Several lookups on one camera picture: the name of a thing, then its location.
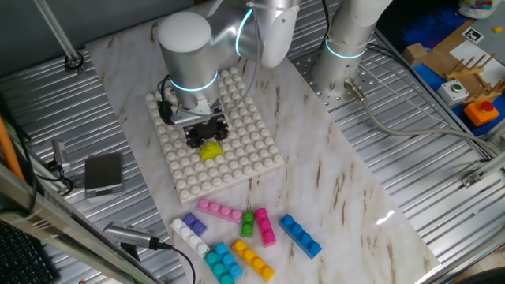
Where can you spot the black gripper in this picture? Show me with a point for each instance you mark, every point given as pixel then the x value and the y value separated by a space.
pixel 207 128

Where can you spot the yellow two-stud block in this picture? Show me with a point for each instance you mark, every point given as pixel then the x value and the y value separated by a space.
pixel 211 152

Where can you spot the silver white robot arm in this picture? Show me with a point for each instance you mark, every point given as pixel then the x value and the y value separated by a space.
pixel 189 59

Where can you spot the white studded baseplate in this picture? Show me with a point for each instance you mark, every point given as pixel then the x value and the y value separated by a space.
pixel 244 165

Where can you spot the light pink four-stud block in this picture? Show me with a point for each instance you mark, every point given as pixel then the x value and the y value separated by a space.
pixel 219 210

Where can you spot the purple two-stud block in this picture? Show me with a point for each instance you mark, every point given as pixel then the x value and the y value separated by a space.
pixel 194 224

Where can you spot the green two-stud block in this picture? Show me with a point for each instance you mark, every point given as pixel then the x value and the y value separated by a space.
pixel 247 225

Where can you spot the white four-stud block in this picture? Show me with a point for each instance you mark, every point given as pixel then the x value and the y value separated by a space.
pixel 189 236

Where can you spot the silver digital scale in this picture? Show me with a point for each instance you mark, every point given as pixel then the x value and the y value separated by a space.
pixel 103 171

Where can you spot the magenta three-stud block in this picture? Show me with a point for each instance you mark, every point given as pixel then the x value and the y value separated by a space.
pixel 265 229

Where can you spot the light blue three-stud block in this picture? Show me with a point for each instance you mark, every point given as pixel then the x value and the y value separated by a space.
pixel 229 262

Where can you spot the teal four-stud block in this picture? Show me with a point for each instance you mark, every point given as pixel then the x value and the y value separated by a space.
pixel 216 268

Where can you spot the orange four-stud block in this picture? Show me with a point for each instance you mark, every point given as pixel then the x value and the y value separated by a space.
pixel 253 260

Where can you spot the white marble pattern board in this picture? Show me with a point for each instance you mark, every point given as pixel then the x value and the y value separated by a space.
pixel 335 177

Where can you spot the blue four-stud block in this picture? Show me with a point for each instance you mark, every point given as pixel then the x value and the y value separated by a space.
pixel 300 236

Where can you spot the metal stand pole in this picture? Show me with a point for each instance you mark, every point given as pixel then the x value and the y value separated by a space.
pixel 55 27

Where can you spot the orange pole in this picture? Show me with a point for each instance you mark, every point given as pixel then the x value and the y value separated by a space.
pixel 8 150

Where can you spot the small cardboard box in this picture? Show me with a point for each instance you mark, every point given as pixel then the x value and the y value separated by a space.
pixel 414 54

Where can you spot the black keyboard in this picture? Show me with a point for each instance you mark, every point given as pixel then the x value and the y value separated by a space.
pixel 19 260

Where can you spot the brown cardboard sheet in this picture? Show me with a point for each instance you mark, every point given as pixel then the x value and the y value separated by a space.
pixel 442 55

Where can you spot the grey green-button box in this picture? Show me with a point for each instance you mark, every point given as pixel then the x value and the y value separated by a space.
pixel 453 92

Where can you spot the wooden peg rack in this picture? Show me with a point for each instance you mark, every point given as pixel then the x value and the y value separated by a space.
pixel 465 71

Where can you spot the white paper sheet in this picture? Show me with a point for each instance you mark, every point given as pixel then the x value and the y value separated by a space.
pixel 463 51

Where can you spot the orange emergency stop button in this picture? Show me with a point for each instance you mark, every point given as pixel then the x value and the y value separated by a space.
pixel 481 113

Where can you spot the black white marker tag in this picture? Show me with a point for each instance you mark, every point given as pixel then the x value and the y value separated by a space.
pixel 472 35

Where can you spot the clear plastic container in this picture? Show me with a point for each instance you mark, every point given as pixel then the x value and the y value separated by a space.
pixel 477 8

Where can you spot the grey board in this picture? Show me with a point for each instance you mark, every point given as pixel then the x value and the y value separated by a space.
pixel 493 47

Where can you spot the small yellow brick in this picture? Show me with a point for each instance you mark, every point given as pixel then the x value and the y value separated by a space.
pixel 498 29

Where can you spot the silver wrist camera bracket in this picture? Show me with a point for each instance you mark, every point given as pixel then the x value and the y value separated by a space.
pixel 195 117

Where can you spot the silver ribbed camera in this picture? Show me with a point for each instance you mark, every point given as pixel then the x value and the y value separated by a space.
pixel 126 234

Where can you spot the black camera stand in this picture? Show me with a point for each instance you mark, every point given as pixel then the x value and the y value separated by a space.
pixel 130 252

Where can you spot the small silver camera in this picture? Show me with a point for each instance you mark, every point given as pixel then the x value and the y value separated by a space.
pixel 60 152

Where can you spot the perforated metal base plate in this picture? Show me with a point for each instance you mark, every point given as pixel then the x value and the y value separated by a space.
pixel 369 81

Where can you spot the aluminium frame beam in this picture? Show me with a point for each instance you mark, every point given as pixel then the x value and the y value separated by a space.
pixel 59 229

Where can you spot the metal corner bracket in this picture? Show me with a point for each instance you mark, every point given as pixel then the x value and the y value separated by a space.
pixel 471 180

